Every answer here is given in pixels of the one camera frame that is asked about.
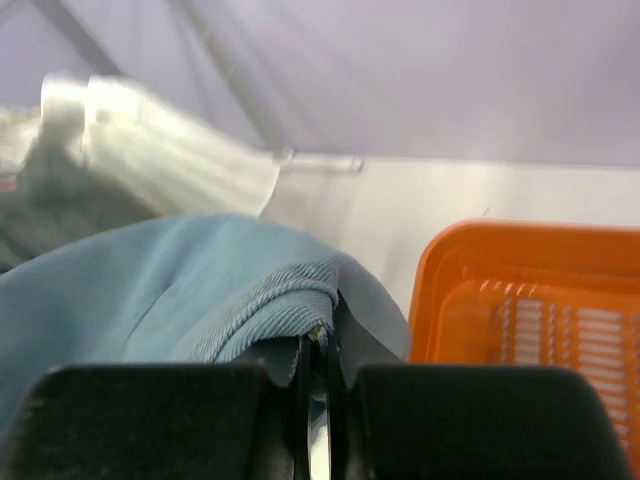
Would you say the blue denim skirt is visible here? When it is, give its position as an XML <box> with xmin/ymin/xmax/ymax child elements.
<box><xmin>1</xmin><ymin>215</ymin><xmax>411</xmax><ymax>424</ymax></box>

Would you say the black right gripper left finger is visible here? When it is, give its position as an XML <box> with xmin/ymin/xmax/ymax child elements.
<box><xmin>1</xmin><ymin>342</ymin><xmax>311</xmax><ymax>479</ymax></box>

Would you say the white pleated skirt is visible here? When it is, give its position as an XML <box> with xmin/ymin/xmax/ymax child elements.
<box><xmin>1</xmin><ymin>74</ymin><xmax>281</xmax><ymax>217</ymax></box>

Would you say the silver clothes rack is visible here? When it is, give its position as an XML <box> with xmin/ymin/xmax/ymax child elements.
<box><xmin>34</xmin><ymin>1</ymin><xmax>365</xmax><ymax>175</ymax></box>

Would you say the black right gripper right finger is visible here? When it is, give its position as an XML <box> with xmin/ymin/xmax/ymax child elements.
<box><xmin>327</xmin><ymin>341</ymin><xmax>634</xmax><ymax>479</ymax></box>

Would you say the orange plastic basket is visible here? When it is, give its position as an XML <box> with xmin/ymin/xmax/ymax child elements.
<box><xmin>409</xmin><ymin>221</ymin><xmax>639</xmax><ymax>464</ymax></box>

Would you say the grey pleated skirt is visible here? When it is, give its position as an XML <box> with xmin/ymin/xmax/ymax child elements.
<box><xmin>1</xmin><ymin>148</ymin><xmax>156</xmax><ymax>273</ymax></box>

